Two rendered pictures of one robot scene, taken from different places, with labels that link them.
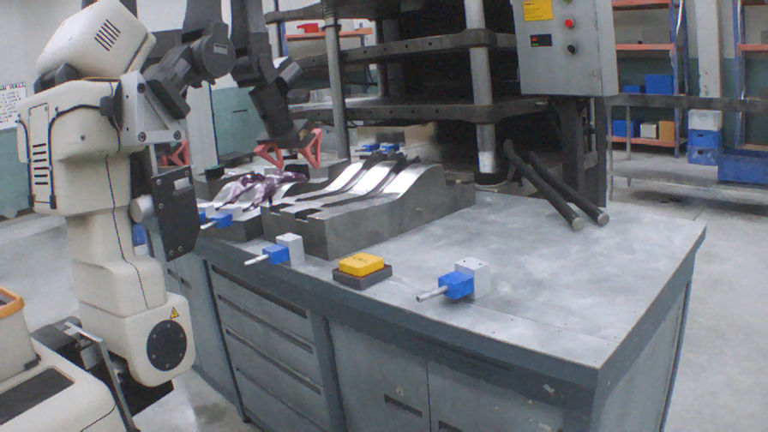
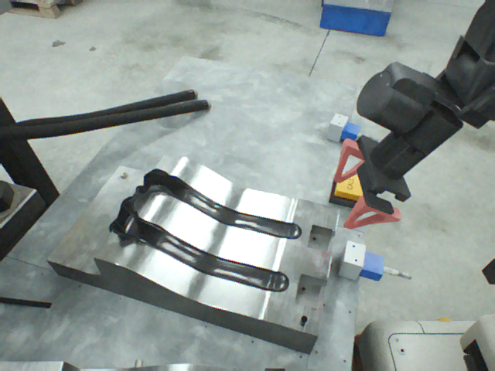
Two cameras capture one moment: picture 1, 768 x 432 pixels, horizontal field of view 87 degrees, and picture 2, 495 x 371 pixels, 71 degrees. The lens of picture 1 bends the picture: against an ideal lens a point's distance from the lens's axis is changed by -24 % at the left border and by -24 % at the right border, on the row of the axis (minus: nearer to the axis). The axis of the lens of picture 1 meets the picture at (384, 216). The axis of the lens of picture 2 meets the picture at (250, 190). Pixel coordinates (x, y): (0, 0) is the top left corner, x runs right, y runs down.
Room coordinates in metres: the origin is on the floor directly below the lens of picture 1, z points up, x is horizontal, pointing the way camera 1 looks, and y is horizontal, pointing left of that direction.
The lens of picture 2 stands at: (1.39, 0.40, 1.43)
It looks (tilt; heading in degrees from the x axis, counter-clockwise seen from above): 48 degrees down; 239
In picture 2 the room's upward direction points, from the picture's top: 1 degrees clockwise
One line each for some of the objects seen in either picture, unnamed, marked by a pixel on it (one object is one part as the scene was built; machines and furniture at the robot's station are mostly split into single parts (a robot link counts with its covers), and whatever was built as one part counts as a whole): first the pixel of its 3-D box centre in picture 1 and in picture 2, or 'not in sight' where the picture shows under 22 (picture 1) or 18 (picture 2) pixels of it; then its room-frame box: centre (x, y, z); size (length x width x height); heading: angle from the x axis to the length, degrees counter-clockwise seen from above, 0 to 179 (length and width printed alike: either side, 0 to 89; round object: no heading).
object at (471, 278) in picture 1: (450, 286); (353, 133); (0.77, -0.09, 0.83); 0.13 x 0.05 x 0.05; 122
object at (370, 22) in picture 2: not in sight; (356, 11); (-1.21, -2.03, 0.11); 0.61 x 0.41 x 0.22; 130
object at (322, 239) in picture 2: (309, 219); (320, 243); (1.09, 0.16, 0.87); 0.05 x 0.05 x 0.04; 43
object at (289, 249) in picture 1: (272, 255); (376, 267); (1.01, 0.24, 0.83); 0.13 x 0.05 x 0.05; 131
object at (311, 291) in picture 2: (283, 213); (309, 296); (1.17, 0.23, 0.87); 0.05 x 0.05 x 0.04; 43
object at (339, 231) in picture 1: (372, 195); (198, 235); (1.28, 0.02, 0.87); 0.50 x 0.26 x 0.14; 133
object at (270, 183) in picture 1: (268, 180); not in sight; (1.48, 0.32, 0.90); 0.26 x 0.18 x 0.08; 150
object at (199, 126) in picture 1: (165, 117); not in sight; (5.73, 2.44, 1.03); 1.54 x 0.94 x 2.06; 40
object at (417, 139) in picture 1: (423, 139); not in sight; (2.22, -0.20, 0.87); 0.50 x 0.27 x 0.17; 133
